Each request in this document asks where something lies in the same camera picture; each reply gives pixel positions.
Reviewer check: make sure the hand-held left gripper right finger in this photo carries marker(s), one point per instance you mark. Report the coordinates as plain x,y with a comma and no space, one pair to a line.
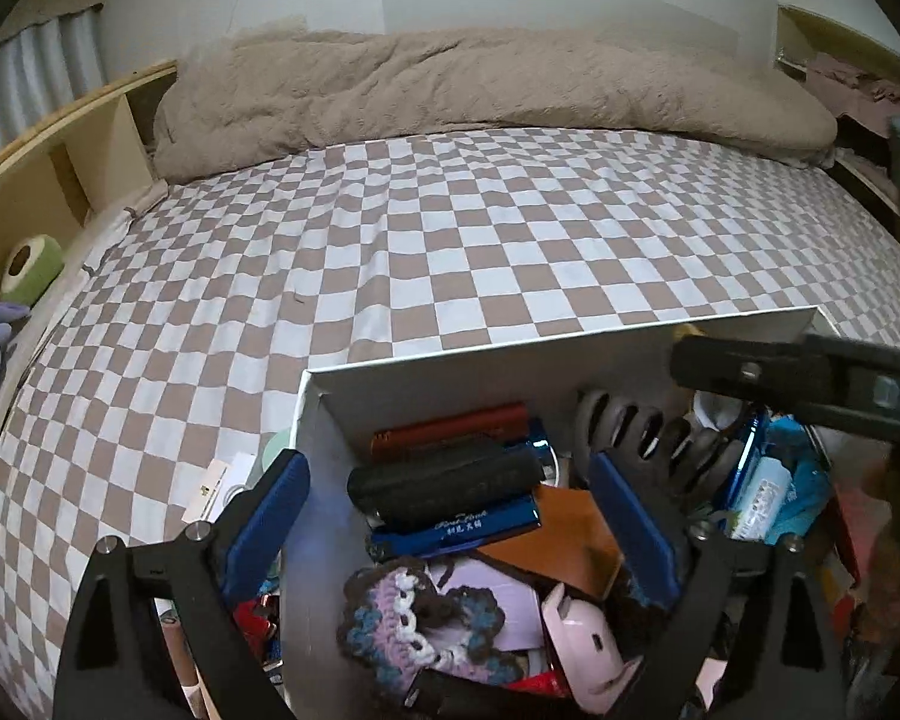
634,532

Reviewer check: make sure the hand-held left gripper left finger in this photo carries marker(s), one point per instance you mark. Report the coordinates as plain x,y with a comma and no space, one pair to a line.
266,525

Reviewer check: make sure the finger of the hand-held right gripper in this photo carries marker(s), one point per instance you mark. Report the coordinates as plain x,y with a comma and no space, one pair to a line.
742,371

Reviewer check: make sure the white cardboard box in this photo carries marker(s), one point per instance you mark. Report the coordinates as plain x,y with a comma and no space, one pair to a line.
495,360

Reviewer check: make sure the white yellow-print carton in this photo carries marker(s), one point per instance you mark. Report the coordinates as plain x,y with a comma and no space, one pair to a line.
221,484

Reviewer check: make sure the brown leather wallet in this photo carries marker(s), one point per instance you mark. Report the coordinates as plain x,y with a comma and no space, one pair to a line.
562,532

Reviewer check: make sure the mint green round lid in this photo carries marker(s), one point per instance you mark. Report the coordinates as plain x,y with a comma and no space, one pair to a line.
276,450

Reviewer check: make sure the blue metallic pen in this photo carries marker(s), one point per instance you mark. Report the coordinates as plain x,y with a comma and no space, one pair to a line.
746,457

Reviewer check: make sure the grey spiral hair claw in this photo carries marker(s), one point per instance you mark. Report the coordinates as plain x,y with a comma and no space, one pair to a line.
630,420

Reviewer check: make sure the teal packet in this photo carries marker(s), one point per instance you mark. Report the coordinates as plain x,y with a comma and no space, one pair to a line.
806,480

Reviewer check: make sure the pink eyelash curler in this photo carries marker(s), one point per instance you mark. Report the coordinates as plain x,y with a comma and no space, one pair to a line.
589,645

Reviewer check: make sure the blue keyring torch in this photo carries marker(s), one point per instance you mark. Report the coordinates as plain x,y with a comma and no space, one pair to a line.
544,450

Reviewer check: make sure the white tube green label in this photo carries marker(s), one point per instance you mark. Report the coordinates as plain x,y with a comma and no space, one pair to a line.
761,499

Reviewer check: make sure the lilac card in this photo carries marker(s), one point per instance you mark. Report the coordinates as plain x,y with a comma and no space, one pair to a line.
495,592

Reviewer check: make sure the purple blue crochet coaster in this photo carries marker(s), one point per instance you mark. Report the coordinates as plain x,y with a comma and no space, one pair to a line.
390,622

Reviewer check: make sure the blue metallic case white print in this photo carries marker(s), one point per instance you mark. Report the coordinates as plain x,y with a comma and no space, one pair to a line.
465,529

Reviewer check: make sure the black cylinder pouch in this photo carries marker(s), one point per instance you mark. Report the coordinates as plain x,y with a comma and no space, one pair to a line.
435,484

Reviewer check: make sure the dark red cylinder case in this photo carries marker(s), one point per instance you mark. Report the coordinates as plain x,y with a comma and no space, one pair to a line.
450,431

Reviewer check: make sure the brown clothes pile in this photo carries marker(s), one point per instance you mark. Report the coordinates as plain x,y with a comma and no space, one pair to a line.
862,86

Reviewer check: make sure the checkered bed sheet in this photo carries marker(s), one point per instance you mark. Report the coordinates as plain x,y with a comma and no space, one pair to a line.
420,240

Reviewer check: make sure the green paper roll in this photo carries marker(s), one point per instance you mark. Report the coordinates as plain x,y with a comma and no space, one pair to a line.
41,274

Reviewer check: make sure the beige fluffy blanket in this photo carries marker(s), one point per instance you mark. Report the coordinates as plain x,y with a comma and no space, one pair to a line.
457,90

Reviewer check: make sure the wooden headboard shelf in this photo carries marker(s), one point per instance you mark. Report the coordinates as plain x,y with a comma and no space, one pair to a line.
97,142

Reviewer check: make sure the white pleated curtain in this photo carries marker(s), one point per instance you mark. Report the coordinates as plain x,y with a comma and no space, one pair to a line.
37,67

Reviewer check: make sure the wooden wall shelf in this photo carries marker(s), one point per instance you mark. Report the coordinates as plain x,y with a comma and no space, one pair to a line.
817,26

